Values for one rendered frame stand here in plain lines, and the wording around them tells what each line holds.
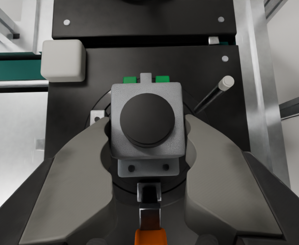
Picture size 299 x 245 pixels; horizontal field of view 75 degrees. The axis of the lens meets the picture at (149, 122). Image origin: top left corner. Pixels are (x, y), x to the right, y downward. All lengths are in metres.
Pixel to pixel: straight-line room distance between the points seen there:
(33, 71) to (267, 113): 0.31
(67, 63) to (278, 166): 0.28
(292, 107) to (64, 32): 0.31
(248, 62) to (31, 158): 0.32
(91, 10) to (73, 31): 0.04
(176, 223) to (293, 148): 0.26
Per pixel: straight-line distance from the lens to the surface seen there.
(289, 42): 0.48
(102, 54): 0.27
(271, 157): 0.28
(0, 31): 0.32
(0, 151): 0.35
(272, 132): 0.29
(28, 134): 0.33
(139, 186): 0.20
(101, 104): 0.22
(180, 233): 0.24
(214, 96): 0.16
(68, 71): 0.25
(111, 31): 0.28
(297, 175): 0.42
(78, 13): 0.31
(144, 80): 0.17
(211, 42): 0.29
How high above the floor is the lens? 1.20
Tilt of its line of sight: 80 degrees down
